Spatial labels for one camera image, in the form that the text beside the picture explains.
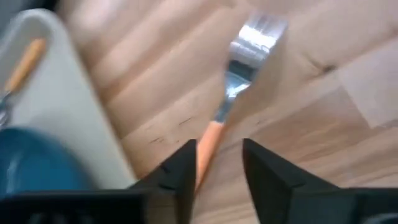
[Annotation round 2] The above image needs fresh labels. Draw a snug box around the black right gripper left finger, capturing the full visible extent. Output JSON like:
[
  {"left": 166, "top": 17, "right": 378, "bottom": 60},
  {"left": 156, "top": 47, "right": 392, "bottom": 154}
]
[{"left": 0, "top": 139, "right": 198, "bottom": 224}]

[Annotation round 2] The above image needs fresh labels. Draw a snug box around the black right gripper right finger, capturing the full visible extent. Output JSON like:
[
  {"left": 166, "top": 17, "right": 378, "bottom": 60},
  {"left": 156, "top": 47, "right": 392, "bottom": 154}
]
[{"left": 242, "top": 138, "right": 398, "bottom": 224}]

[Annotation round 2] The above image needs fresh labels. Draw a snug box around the blue ceramic plate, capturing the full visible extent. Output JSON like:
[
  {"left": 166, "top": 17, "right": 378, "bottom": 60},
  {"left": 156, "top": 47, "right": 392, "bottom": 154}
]
[{"left": 0, "top": 127, "right": 94, "bottom": 195}]

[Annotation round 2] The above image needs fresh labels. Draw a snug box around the wooden handled metal fork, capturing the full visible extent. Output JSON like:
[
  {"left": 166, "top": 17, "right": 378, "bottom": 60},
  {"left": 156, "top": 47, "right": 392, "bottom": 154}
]
[{"left": 194, "top": 12, "right": 289, "bottom": 194}]

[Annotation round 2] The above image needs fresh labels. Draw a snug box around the wooden handled metal spoon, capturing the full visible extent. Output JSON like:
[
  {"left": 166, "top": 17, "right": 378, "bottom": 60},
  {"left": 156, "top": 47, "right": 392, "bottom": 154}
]
[{"left": 0, "top": 37, "right": 47, "bottom": 129}]

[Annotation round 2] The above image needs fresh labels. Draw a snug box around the beige plastic tray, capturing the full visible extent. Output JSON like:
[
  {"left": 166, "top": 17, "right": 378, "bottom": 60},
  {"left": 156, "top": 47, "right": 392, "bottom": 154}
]
[{"left": 0, "top": 8, "right": 137, "bottom": 191}]

